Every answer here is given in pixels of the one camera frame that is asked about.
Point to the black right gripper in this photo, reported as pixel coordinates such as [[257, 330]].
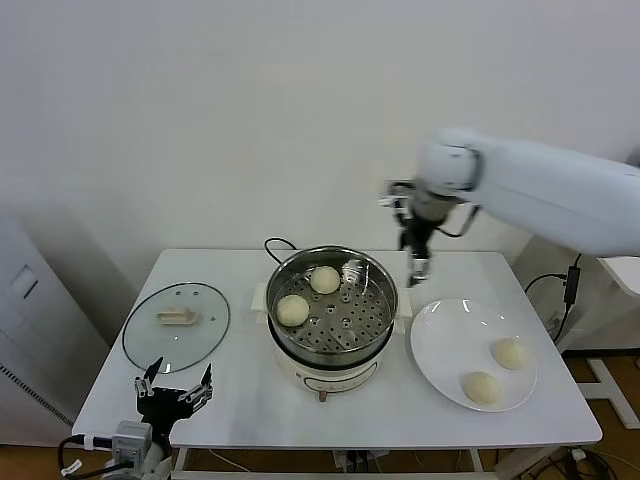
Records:
[[417, 237]]

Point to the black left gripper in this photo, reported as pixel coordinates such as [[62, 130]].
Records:
[[165, 405]]

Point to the white steamed baozi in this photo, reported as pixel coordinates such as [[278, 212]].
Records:
[[324, 279], [482, 387], [292, 310], [511, 354]]

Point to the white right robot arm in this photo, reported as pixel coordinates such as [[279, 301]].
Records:
[[540, 190]]

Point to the stainless steel steamer basket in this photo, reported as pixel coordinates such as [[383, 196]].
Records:
[[360, 320]]

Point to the white round plate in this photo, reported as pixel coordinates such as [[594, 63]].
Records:
[[450, 360]]

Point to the cream electric cooker base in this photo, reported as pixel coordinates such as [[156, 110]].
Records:
[[325, 375]]

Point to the white metal cabinet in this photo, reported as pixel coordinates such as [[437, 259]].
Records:
[[30, 350]]

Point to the white power strip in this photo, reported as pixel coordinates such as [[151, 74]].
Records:
[[345, 457]]

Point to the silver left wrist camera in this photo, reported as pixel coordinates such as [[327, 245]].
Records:
[[131, 442]]

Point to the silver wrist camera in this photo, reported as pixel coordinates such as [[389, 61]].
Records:
[[131, 442], [397, 200]]

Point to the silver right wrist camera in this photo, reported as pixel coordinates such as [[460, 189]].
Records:
[[397, 200]]

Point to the white table frame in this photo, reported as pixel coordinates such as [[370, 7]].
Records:
[[477, 457]]

